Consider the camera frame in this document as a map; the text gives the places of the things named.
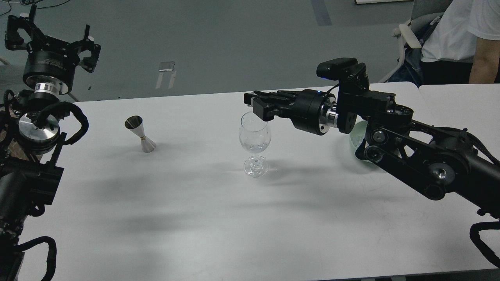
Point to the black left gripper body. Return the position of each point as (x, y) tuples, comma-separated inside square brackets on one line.
[(44, 65)]

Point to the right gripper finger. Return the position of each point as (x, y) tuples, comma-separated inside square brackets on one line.
[(269, 108), (278, 98)]

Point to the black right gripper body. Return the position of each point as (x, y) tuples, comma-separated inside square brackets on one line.
[(313, 111)]

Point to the steel double jigger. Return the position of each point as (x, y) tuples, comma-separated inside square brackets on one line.
[(136, 126)]

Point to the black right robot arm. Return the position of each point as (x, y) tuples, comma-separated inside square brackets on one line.
[(433, 161)]

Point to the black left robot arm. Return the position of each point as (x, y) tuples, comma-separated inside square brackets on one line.
[(35, 125)]

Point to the clear wine glass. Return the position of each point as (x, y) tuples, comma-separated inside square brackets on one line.
[(254, 137)]

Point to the green ceramic bowl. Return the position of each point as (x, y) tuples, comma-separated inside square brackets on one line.
[(358, 129)]

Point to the metal floor plate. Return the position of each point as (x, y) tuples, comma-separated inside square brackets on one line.
[(166, 75)]

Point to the grey office chair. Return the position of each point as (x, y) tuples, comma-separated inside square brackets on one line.
[(423, 13)]

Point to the seated person white shirt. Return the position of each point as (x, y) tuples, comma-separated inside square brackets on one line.
[(464, 47)]

